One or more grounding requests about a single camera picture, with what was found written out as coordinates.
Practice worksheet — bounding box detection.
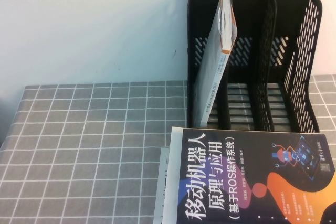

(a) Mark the white orange ROS2 book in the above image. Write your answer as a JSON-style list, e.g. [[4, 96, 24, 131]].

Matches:
[[197, 0, 238, 128]]

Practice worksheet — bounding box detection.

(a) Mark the white grey book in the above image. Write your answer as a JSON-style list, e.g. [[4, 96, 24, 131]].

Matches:
[[153, 147, 173, 224]]

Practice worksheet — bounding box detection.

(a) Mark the dark colourful robot book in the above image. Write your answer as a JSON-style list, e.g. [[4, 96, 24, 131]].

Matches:
[[170, 126, 336, 224]]

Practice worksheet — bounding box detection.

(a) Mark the black plastic book stand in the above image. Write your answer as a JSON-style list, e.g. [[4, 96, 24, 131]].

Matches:
[[187, 0, 323, 133]]

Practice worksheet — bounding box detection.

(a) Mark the grey checked tablecloth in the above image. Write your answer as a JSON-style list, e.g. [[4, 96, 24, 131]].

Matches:
[[0, 74, 336, 224]]

